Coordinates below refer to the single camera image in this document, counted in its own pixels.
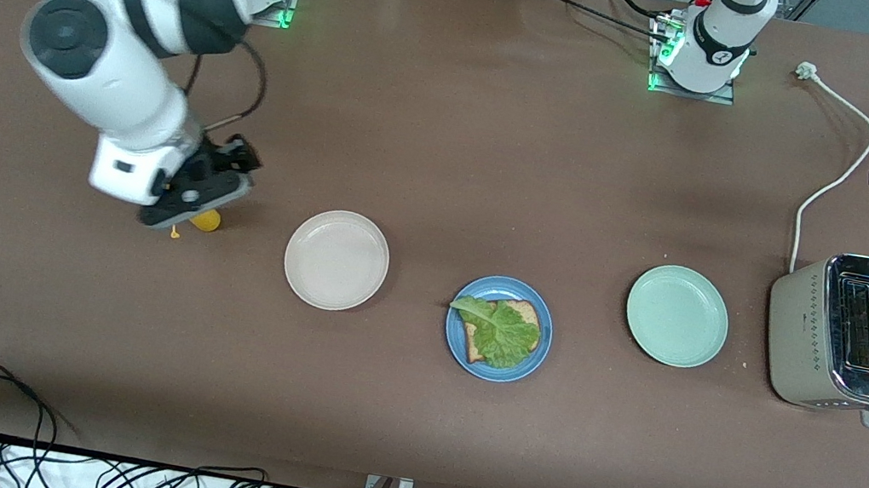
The blue plate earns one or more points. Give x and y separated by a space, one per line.
533 362

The yellow squeeze bottle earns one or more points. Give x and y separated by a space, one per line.
207 220

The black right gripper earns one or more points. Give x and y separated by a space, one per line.
217 155

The white plate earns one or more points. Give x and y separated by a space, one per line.
335 260

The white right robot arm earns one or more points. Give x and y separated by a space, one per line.
109 58

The green lettuce leaf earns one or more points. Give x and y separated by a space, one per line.
507 337

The beige chrome toaster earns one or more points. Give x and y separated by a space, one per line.
800 333

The green plate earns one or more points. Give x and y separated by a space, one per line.
677 316

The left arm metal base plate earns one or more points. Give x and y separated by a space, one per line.
728 97

